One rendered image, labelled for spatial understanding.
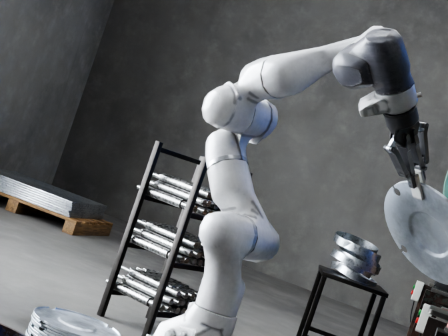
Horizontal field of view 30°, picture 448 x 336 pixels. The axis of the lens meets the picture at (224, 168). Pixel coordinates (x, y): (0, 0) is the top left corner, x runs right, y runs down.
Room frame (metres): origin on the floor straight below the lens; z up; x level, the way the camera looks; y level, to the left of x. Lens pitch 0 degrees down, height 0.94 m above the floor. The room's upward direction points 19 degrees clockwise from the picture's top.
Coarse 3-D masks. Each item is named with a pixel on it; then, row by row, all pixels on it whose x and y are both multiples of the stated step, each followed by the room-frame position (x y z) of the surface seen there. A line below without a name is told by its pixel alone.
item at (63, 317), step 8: (40, 312) 2.68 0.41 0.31; (48, 312) 2.71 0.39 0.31; (56, 312) 2.75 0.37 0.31; (64, 312) 2.79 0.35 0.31; (72, 312) 2.82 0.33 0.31; (40, 320) 2.58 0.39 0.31; (48, 320) 2.61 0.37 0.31; (56, 320) 2.65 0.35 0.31; (64, 320) 2.65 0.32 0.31; (72, 320) 2.69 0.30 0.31; (80, 320) 2.73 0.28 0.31; (88, 320) 2.79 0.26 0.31; (96, 320) 2.82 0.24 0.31; (56, 328) 2.55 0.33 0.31; (64, 328) 2.58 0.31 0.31; (72, 328) 2.61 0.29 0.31; (80, 328) 2.63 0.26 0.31; (88, 328) 2.66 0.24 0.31; (96, 328) 2.72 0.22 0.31; (104, 328) 2.75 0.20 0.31
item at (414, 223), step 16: (400, 192) 2.03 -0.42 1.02; (432, 192) 1.93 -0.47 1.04; (384, 208) 2.12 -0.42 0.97; (400, 208) 2.06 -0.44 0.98; (416, 208) 2.01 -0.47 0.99; (432, 208) 1.96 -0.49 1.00; (400, 224) 2.09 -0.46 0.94; (416, 224) 2.05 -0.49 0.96; (432, 224) 2.00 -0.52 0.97; (400, 240) 2.13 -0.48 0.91; (416, 240) 2.08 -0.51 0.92; (432, 240) 2.03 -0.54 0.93; (416, 256) 2.11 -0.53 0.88; (432, 256) 2.05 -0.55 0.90; (432, 272) 2.08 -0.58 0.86
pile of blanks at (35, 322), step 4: (32, 316) 2.66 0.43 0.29; (32, 320) 2.63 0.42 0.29; (36, 320) 2.60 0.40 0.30; (32, 324) 2.64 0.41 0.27; (36, 324) 2.62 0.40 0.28; (40, 324) 2.58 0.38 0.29; (44, 324) 2.58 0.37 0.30; (28, 328) 2.63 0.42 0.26; (32, 328) 2.60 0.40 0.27; (36, 328) 2.58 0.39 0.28; (40, 328) 2.59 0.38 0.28; (44, 328) 2.57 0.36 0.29; (48, 328) 2.58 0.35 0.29; (52, 328) 2.55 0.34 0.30; (28, 332) 2.63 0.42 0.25; (32, 332) 2.59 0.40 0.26; (36, 332) 2.58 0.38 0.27; (40, 332) 2.57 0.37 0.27; (44, 332) 2.56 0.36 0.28; (48, 332) 2.55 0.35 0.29; (52, 332) 2.55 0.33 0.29; (56, 332) 2.57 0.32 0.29; (60, 332) 2.54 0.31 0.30; (64, 332) 2.57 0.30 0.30
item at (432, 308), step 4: (432, 308) 1.98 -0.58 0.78; (436, 308) 2.02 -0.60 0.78; (440, 308) 2.06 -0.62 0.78; (428, 312) 1.96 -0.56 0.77; (432, 312) 1.95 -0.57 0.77; (436, 312) 1.94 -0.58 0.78; (440, 312) 1.95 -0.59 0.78; (444, 312) 1.99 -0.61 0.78; (436, 316) 1.94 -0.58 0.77; (440, 316) 1.94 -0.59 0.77; (444, 316) 1.94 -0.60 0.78
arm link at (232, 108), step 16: (256, 64) 2.09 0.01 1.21; (240, 80) 2.13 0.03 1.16; (256, 80) 2.08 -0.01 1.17; (208, 96) 2.12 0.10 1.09; (224, 96) 2.09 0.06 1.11; (240, 96) 2.11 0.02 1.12; (256, 96) 2.11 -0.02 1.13; (208, 112) 2.11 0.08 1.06; (224, 112) 2.09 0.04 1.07; (240, 112) 2.11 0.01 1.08; (224, 128) 2.14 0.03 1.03; (240, 128) 2.14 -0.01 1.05
